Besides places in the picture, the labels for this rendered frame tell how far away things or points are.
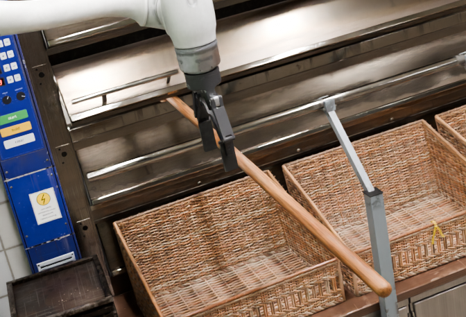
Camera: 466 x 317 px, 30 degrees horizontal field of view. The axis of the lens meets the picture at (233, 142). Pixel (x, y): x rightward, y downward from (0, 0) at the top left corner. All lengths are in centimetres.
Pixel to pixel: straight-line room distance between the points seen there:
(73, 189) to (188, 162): 38
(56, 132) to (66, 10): 95
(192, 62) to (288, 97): 115
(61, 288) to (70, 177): 35
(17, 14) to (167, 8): 29
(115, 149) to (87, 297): 51
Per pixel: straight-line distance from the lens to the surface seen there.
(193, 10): 176
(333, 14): 287
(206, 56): 179
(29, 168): 268
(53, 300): 257
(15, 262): 283
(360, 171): 246
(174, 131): 280
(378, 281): 158
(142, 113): 273
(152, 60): 269
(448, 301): 280
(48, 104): 267
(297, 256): 290
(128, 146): 278
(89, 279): 262
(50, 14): 176
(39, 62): 263
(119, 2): 189
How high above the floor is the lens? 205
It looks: 22 degrees down
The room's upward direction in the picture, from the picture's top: 11 degrees counter-clockwise
